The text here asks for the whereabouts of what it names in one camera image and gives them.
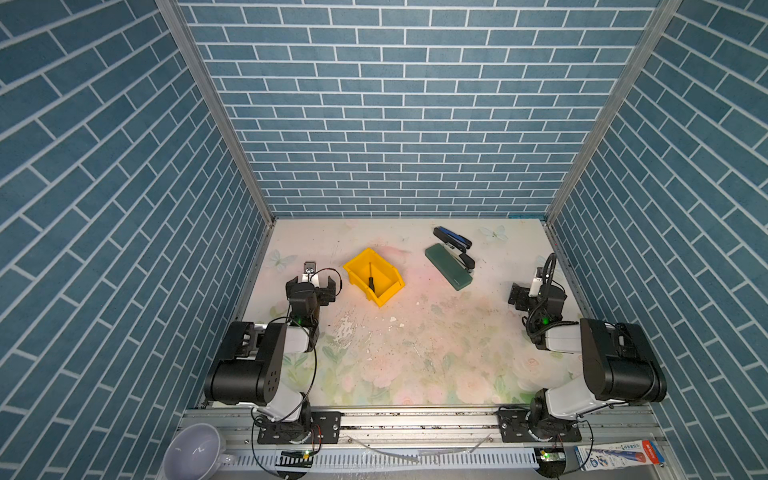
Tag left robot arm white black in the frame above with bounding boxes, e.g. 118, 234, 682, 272
204, 271, 343, 431

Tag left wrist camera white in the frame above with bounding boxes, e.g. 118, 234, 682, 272
301, 261, 319, 286

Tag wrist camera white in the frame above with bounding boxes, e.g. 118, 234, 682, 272
301, 261, 319, 286
528, 267, 548, 298

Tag blue black stapler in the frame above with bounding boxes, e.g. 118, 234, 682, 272
433, 226, 476, 273

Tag white tube package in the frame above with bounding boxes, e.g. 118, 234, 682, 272
575, 440, 665, 472

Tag black handled screwdriver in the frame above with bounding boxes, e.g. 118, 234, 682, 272
368, 262, 376, 295

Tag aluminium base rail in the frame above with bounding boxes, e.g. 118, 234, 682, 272
179, 406, 667, 448

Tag yellow plastic bin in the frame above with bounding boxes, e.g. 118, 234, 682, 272
343, 248, 405, 307

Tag white bowl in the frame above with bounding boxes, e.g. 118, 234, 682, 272
162, 423, 235, 480

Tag white cable duct strip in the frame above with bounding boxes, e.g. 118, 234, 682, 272
221, 448, 539, 474

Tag aluminium corner post right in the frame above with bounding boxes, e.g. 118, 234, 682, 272
544, 0, 682, 229

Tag aluminium corner post left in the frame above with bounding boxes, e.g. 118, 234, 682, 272
156, 0, 275, 228

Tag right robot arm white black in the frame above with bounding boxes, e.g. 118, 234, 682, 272
508, 280, 668, 436

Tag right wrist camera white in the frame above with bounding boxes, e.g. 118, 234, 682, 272
528, 267, 548, 298

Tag aluminium corner post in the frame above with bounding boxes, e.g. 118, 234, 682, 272
156, 0, 275, 228
544, 0, 682, 229

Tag green rectangular block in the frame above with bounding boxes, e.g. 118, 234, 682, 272
425, 244, 473, 291

